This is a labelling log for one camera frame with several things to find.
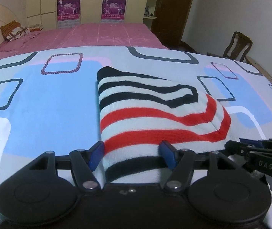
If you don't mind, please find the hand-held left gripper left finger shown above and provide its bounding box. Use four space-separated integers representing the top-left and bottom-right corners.
28 140 105 193

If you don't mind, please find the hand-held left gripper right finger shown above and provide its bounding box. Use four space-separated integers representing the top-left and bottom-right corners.
158 140 238 193

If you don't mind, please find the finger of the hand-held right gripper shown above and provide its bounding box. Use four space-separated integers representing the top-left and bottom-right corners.
224 140 256 164
239 138 272 151

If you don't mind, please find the striped white black red garment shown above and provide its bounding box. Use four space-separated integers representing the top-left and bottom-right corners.
96 66 232 185

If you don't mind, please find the patterned pale blue bedsheet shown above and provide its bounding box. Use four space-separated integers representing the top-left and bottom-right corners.
0 45 272 229

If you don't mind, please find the wooden chair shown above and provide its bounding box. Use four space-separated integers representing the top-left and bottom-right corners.
207 31 253 62

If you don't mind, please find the pink bedsheet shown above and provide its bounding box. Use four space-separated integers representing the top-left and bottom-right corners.
0 23 170 64

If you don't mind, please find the cream corner shelf unit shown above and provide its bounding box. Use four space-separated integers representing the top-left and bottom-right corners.
142 0 162 33

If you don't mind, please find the orange and white book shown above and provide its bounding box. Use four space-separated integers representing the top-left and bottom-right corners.
28 24 44 32

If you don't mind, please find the dark brown door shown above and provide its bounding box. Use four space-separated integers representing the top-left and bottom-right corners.
150 0 198 51

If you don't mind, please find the orange patterned pillow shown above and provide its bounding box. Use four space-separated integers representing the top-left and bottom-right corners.
0 20 31 42

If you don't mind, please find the yellow wooden wardrobe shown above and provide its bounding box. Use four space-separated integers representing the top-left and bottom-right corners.
26 0 151 30

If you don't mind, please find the wooden bed frame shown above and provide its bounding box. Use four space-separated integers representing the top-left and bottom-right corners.
245 56 272 96

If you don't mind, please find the purple wall poster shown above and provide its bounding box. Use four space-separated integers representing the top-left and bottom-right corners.
57 0 81 28
102 0 127 24

